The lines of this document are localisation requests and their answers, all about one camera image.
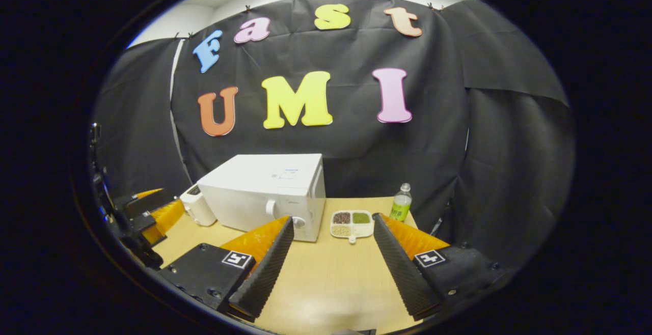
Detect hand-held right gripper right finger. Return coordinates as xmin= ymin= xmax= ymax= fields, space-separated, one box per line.
xmin=372 ymin=213 xmax=505 ymax=320

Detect white divided dish with beans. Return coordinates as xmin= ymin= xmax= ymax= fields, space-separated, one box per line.
xmin=330 ymin=210 xmax=375 ymax=244

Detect white microwave oven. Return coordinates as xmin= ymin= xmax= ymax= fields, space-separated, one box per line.
xmin=197 ymin=153 xmax=327 ymax=242

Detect green drink bottle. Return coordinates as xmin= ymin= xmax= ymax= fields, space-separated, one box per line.
xmin=390 ymin=183 xmax=413 ymax=222

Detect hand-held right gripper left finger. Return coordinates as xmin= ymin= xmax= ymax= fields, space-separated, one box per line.
xmin=158 ymin=216 xmax=295 ymax=323

